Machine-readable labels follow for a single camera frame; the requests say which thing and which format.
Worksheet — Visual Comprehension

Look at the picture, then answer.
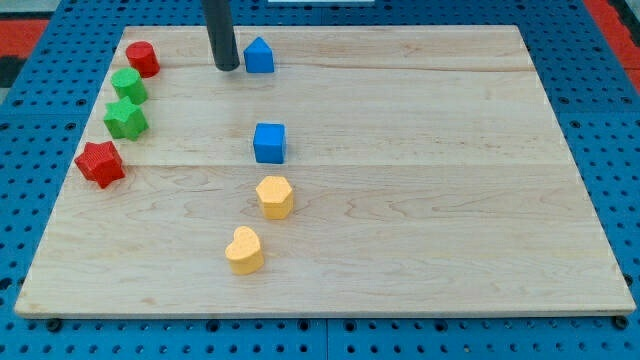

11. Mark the blue cube block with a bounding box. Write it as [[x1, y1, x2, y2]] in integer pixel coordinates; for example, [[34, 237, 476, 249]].
[[253, 123, 286, 164]]

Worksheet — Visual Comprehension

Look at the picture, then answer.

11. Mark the blue triangle block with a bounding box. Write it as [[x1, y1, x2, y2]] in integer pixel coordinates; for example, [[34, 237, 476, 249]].
[[243, 37, 275, 73]]

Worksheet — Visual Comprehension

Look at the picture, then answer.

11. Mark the light wooden board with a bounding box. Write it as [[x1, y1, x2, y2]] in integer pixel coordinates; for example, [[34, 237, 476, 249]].
[[15, 25, 636, 319]]

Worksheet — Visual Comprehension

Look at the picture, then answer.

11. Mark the yellow hexagon block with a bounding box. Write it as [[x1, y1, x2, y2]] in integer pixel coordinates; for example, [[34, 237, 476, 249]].
[[256, 176, 294, 220]]

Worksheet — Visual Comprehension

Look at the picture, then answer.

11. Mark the yellow heart block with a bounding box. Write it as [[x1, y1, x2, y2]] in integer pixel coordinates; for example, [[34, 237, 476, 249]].
[[225, 226, 265, 275]]

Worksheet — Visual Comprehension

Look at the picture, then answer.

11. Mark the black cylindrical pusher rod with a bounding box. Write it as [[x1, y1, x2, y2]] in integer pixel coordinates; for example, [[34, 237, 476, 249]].
[[201, 0, 240, 72]]

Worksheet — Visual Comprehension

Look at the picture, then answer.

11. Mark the green star block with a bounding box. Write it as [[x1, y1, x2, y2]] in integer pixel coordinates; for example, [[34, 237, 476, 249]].
[[103, 96, 149, 141]]

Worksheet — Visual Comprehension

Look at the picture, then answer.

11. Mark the green cylinder block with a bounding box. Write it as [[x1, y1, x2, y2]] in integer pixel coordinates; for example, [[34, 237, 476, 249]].
[[110, 67, 148, 105]]

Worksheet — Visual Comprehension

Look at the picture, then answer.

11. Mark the red cylinder block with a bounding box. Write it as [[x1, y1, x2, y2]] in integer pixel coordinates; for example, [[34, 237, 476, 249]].
[[125, 41, 160, 78]]

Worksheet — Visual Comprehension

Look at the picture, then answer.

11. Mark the red star block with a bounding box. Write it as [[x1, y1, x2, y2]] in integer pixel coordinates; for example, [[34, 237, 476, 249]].
[[74, 141, 125, 189]]

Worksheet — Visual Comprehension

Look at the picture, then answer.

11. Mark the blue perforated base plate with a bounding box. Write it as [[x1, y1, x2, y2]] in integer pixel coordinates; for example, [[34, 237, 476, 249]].
[[1, 1, 639, 359]]

